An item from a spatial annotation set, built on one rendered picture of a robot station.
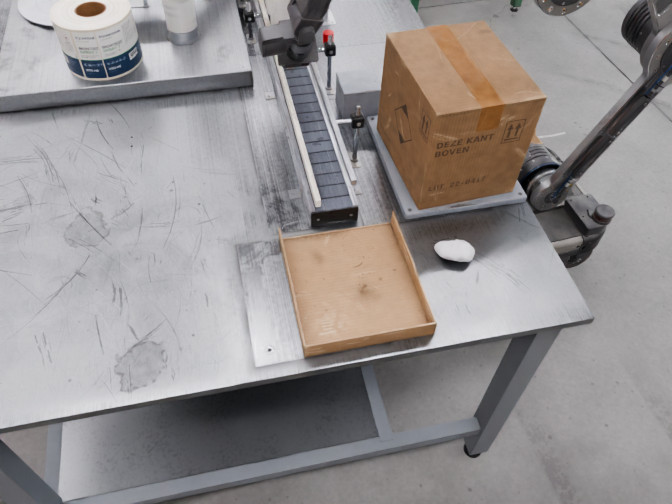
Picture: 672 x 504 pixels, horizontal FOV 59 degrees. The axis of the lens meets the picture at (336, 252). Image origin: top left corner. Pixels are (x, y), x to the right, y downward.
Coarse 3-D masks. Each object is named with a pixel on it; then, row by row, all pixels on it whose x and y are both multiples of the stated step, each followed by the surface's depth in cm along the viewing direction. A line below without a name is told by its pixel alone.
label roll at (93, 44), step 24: (72, 0) 156; (96, 0) 157; (120, 0) 157; (72, 24) 149; (96, 24) 149; (120, 24) 151; (72, 48) 152; (96, 48) 152; (120, 48) 155; (72, 72) 160; (96, 72) 157; (120, 72) 159
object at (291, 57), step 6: (288, 48) 144; (312, 48) 149; (282, 54) 148; (288, 54) 147; (294, 54) 144; (300, 54) 144; (306, 54) 146; (312, 54) 149; (282, 60) 148; (288, 60) 148; (294, 60) 148; (300, 60) 148; (306, 60) 149; (312, 60) 149
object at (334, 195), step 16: (288, 80) 161; (304, 80) 162; (304, 96) 157; (304, 112) 153; (320, 112) 153; (304, 128) 149; (320, 128) 149; (320, 144) 145; (320, 160) 142; (336, 160) 142; (320, 176) 138; (336, 176) 138; (320, 192) 135; (336, 192) 135; (320, 208) 132; (336, 208) 132
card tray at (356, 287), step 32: (384, 224) 136; (288, 256) 129; (320, 256) 129; (352, 256) 129; (384, 256) 130; (320, 288) 124; (352, 288) 124; (384, 288) 124; (416, 288) 124; (320, 320) 119; (352, 320) 119; (384, 320) 119; (416, 320) 120; (320, 352) 114
